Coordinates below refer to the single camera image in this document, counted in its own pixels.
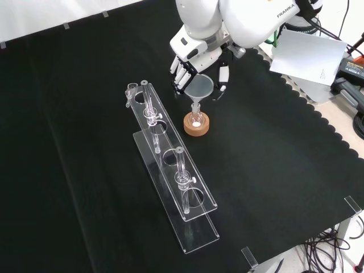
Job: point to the clear plastic funnel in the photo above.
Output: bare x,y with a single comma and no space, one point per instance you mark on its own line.
199,85

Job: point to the small glass weighing funnel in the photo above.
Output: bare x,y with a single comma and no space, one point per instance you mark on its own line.
130,88

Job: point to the grey base plate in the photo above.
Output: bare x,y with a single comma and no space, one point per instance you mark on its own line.
315,91

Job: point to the clear bench clip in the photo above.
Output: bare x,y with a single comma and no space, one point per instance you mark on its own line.
353,206
250,257

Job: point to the pale white board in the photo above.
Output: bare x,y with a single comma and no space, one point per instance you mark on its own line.
307,57

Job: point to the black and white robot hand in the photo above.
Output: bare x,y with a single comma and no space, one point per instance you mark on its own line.
203,61

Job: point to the black and orange power adapter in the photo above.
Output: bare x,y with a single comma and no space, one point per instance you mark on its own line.
352,66

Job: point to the clear round-bottom flask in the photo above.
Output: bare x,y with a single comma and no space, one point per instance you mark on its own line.
195,120

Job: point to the clear acrylic funnel stand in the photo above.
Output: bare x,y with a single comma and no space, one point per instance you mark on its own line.
199,236

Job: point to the black clamp device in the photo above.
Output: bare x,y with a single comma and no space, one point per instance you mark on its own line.
348,94

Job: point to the black bench cloth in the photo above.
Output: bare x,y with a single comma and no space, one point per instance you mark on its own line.
85,156

